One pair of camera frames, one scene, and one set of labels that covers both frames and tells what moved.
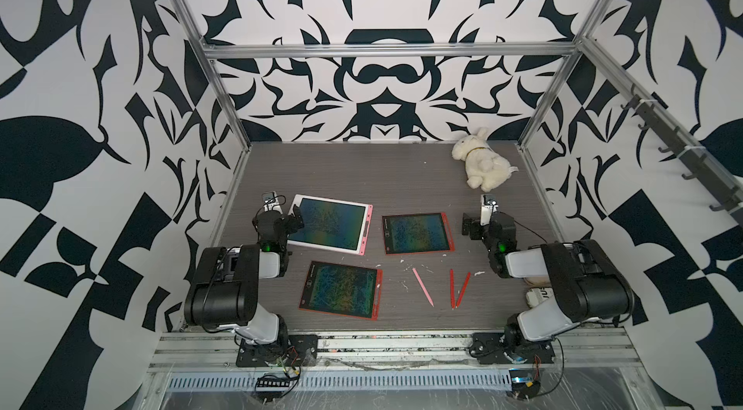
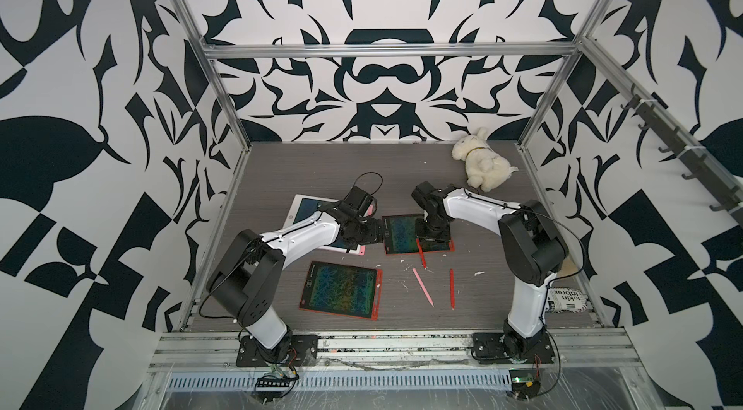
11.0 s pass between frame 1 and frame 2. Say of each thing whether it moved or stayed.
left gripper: moved
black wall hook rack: stayed
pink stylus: stayed
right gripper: moved
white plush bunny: stayed
